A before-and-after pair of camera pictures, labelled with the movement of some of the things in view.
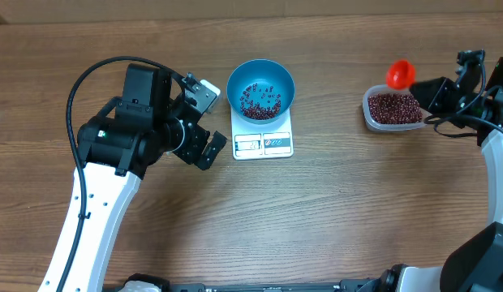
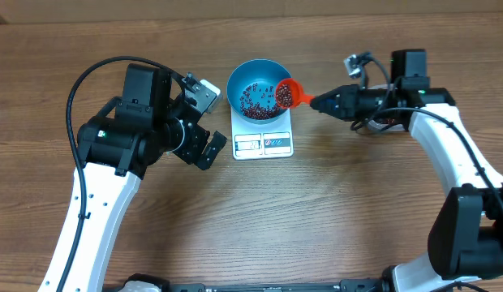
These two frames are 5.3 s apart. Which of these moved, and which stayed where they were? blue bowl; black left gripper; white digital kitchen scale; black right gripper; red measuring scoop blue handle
Moved: red measuring scoop blue handle; black right gripper
Stayed: black left gripper; blue bowl; white digital kitchen scale
